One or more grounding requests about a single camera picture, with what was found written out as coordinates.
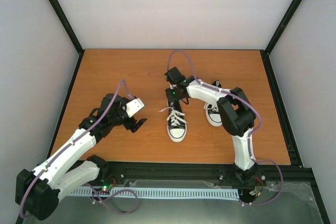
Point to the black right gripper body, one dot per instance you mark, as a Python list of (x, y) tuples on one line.
[(175, 96)]

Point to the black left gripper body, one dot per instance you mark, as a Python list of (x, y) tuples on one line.
[(118, 119)]

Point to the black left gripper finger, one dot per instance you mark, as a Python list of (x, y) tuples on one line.
[(141, 122), (135, 127)]

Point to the black canvas sneaker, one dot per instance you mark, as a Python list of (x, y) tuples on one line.
[(176, 135), (214, 119)]

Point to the white shoelace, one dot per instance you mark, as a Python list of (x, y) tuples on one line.
[(211, 109)]

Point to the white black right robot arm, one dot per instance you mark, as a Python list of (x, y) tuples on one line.
[(223, 107)]

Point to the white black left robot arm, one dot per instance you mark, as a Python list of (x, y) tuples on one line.
[(40, 190)]

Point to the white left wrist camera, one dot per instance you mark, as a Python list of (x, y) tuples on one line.
[(134, 106)]

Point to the light blue slotted cable duct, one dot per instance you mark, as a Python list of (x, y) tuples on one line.
[(171, 193)]

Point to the black aluminium frame rail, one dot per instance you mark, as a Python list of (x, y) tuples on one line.
[(175, 171)]

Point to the black left corner frame post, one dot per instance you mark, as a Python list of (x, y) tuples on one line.
[(55, 4)]

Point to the black corner frame post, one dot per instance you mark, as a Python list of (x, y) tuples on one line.
[(282, 25), (55, 4)]

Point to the black right corner frame post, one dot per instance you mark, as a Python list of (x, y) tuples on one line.
[(282, 25)]

